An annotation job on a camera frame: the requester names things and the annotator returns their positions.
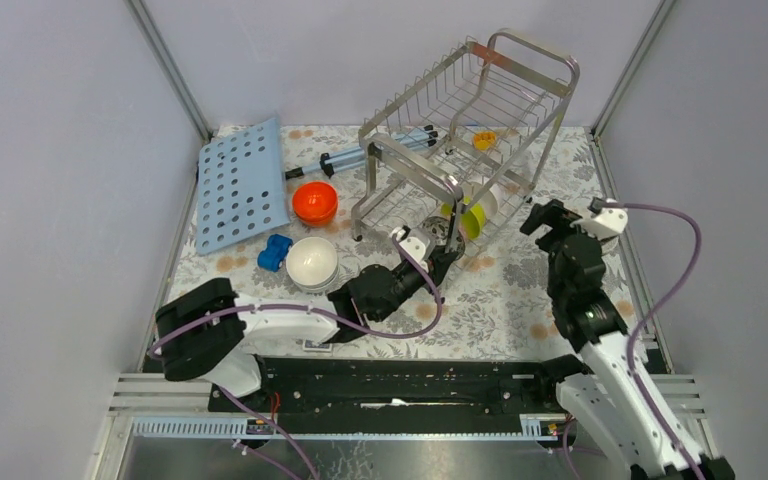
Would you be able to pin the yellow green bowl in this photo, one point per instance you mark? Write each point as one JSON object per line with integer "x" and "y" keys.
{"x": 472, "y": 222}

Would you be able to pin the white ribbed bowl front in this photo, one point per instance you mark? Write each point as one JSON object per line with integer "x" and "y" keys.
{"x": 312, "y": 264}

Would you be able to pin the stainless steel dish rack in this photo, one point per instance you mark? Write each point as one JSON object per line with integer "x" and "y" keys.
{"x": 509, "y": 84}

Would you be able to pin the orange plastic bowl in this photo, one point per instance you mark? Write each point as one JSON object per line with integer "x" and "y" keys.
{"x": 315, "y": 203}

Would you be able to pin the white ceramic bowl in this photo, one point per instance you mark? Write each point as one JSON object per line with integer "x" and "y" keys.
{"x": 489, "y": 202}

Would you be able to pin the beige floral bowl front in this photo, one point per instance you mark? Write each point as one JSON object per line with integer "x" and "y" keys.
{"x": 609, "y": 244}

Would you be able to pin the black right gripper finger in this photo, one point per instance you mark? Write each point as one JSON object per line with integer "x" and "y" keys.
{"x": 552, "y": 237}
{"x": 548, "y": 214}

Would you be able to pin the blue toy car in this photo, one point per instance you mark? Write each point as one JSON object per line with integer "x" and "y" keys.
{"x": 271, "y": 258}

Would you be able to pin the light blue perforated panel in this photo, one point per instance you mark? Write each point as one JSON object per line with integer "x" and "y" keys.
{"x": 241, "y": 187}

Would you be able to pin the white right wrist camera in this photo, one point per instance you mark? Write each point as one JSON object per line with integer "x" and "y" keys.
{"x": 604, "y": 222}

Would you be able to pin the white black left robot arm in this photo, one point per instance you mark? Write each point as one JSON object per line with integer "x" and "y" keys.
{"x": 199, "y": 336}

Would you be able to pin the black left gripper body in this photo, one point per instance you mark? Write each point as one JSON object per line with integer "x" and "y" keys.
{"x": 417, "y": 277}

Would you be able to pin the floral patterned table mat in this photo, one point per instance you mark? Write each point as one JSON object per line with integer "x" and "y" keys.
{"x": 496, "y": 307}

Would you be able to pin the blue playing card box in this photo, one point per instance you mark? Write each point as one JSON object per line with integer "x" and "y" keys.
{"x": 310, "y": 346}

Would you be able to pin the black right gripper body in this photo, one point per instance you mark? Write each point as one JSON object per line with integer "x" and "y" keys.
{"x": 551, "y": 257}

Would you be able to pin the small orange yellow cup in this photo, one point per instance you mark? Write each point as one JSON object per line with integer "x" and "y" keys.
{"x": 484, "y": 140}

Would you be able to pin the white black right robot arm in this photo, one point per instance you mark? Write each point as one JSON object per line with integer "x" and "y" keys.
{"x": 604, "y": 385}

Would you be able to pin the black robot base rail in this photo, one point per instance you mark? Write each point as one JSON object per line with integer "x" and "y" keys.
{"x": 354, "y": 396}

